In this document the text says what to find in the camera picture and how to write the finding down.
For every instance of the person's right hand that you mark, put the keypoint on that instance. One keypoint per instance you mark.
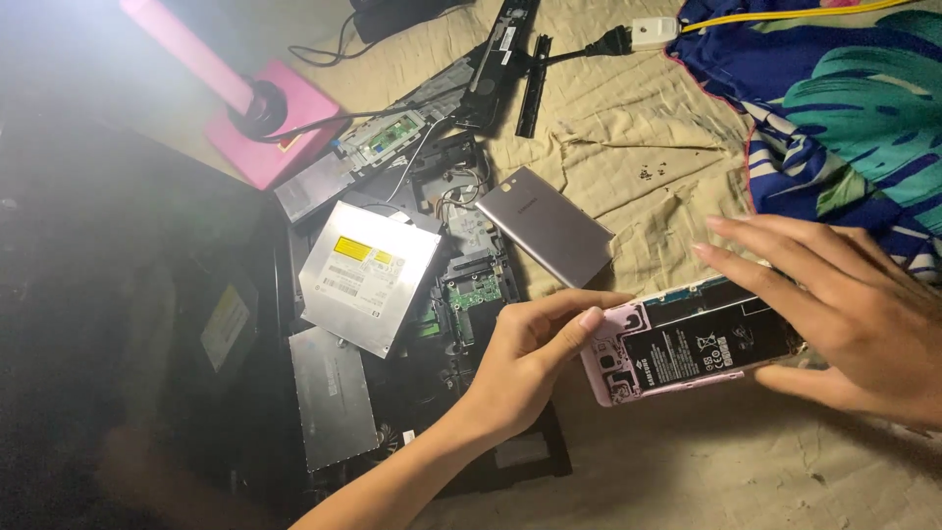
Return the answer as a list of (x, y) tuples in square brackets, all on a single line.
[(868, 324)]

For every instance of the person's left hand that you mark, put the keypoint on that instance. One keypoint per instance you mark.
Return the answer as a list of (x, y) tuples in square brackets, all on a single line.
[(515, 368)]

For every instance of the pink smartphone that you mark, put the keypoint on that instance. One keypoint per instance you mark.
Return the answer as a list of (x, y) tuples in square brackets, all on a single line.
[(684, 346)]

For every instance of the black disassembled laptop base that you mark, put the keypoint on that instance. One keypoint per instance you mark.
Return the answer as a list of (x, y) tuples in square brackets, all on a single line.
[(463, 294)]

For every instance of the grey phone back cover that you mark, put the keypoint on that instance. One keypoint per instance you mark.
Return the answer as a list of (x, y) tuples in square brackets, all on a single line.
[(548, 228)]

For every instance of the silver optical disc drive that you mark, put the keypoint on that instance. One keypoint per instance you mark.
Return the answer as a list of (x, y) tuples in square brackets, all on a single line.
[(368, 276)]

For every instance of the silver metal cover plate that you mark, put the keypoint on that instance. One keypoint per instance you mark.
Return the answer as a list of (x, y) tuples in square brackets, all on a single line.
[(332, 397)]

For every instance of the blue green floral cloth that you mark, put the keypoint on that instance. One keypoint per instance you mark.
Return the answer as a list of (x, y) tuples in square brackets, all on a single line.
[(846, 118)]

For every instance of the group of small dark screws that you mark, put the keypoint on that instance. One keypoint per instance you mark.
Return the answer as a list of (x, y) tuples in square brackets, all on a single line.
[(652, 172)]

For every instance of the grey laptop palmrest with touchpad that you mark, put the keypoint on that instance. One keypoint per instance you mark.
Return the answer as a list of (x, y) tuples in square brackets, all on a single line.
[(383, 140)]

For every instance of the beige bed sheet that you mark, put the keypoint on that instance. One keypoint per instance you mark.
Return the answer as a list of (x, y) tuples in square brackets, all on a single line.
[(662, 132)]

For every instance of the black narrow plastic strip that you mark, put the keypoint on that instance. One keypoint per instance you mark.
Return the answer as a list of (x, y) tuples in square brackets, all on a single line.
[(534, 88)]

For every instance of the dark hard drive with label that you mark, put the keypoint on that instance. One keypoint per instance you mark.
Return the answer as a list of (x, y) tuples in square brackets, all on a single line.
[(227, 324)]

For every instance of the black laptop hinge cover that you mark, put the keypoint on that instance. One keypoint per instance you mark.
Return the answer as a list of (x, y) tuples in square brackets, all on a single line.
[(497, 66)]

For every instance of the pink desk lamp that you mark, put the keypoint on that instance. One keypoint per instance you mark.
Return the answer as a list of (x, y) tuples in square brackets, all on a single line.
[(279, 125)]

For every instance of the white socket adapter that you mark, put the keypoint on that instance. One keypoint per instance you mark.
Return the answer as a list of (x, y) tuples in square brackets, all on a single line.
[(655, 32)]

